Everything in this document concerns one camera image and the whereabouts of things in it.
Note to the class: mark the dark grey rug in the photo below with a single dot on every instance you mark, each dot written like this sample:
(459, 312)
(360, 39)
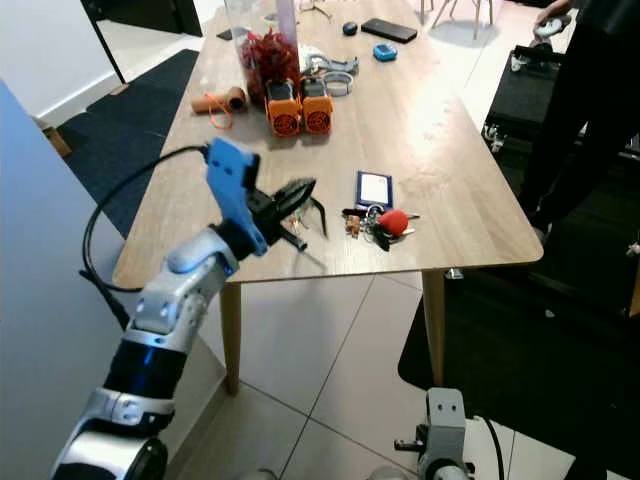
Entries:
(120, 110)

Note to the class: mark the black equipment case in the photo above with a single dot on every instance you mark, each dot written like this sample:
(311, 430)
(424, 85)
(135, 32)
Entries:
(520, 100)

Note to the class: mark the grey round gadget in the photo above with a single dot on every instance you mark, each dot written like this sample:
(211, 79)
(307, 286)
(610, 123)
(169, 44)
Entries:
(545, 30)

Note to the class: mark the black framed card holder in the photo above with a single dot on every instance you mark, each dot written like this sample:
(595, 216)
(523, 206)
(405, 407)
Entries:
(374, 189)

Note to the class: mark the wooden table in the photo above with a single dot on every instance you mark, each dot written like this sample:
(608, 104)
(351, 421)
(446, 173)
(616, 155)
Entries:
(430, 130)

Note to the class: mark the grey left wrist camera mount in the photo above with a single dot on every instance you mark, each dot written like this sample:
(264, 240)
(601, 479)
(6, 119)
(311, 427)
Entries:
(230, 180)

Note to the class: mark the clear jar of red snacks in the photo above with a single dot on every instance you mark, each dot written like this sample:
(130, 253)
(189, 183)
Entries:
(268, 60)

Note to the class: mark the blue round tape measure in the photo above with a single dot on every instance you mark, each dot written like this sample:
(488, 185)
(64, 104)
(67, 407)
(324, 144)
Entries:
(384, 52)

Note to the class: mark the black floor mat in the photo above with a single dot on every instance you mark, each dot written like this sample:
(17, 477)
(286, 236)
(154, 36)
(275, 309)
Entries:
(540, 360)

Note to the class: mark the person in black clothes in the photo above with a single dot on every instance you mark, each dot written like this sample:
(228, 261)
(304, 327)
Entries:
(590, 80)

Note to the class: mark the dark computer mouse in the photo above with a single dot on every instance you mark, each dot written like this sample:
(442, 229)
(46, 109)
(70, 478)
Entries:
(349, 28)

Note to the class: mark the black smartphone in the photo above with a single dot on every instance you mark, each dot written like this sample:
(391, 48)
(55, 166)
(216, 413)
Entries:
(388, 30)

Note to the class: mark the person hand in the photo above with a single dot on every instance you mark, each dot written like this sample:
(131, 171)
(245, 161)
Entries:
(558, 10)

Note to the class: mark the orange black device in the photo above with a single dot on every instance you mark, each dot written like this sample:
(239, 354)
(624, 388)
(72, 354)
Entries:
(283, 113)
(318, 110)

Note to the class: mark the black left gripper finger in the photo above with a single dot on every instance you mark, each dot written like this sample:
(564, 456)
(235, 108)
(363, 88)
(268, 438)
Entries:
(290, 190)
(295, 207)

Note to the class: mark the pink cup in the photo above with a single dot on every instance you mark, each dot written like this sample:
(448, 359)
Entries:
(287, 15)

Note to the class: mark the small flat black item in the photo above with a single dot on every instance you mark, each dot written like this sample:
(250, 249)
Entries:
(227, 33)

